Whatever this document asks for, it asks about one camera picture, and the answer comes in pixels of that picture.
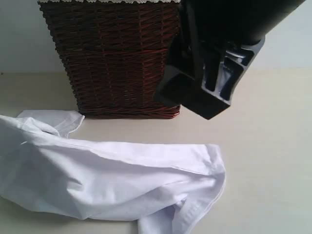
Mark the white t-shirt red print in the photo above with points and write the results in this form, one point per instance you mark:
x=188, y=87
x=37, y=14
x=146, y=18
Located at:
x=166, y=188

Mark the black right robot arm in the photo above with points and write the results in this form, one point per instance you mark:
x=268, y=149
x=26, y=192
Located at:
x=241, y=21

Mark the dark red wicker basket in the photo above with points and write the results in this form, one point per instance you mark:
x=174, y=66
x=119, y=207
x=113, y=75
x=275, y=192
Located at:
x=114, y=53

